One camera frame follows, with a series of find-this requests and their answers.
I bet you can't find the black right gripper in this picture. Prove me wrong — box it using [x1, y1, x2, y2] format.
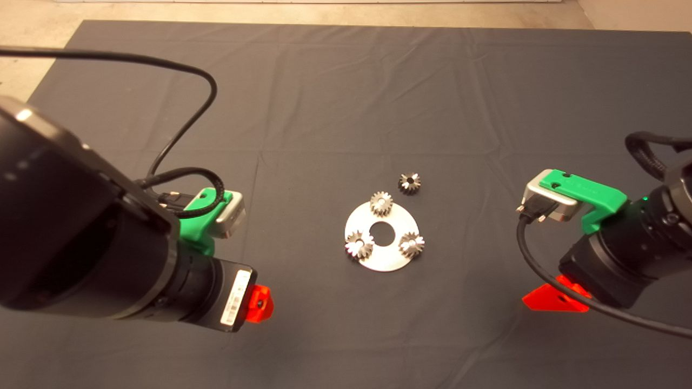
[523, 230, 657, 313]

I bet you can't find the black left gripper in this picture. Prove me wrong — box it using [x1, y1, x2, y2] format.
[204, 258, 275, 333]

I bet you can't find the large bright steel gear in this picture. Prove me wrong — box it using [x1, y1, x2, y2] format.
[345, 230, 375, 259]

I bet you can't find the small dark steel gear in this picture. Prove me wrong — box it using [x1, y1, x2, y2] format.
[398, 172, 422, 195]

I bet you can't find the round metal plate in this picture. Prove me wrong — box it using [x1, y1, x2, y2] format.
[344, 201, 420, 272]

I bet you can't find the dark grey table cloth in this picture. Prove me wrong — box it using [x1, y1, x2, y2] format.
[0, 20, 692, 389]

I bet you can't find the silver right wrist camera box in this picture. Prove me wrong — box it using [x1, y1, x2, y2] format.
[523, 169, 582, 222]

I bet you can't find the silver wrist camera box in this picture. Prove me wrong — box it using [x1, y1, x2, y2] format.
[215, 192, 247, 239]
[523, 169, 582, 222]

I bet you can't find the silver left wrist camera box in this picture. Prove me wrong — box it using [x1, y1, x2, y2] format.
[215, 192, 247, 239]

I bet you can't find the green left camera mount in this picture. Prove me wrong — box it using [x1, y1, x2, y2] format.
[178, 187, 234, 257]

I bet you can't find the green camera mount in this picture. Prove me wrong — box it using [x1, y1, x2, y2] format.
[178, 187, 234, 257]
[540, 169, 629, 234]

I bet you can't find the green right camera mount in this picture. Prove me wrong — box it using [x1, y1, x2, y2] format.
[540, 169, 629, 234]

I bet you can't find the braided black left arm cable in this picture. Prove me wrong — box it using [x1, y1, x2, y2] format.
[138, 167, 225, 219]

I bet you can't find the braided black arm cable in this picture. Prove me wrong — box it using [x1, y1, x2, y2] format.
[138, 167, 225, 219]
[626, 131, 692, 182]

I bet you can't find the braided black right arm cable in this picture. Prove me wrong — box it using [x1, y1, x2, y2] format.
[626, 131, 692, 182]

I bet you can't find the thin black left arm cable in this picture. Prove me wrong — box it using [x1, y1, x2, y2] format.
[0, 48, 218, 187]

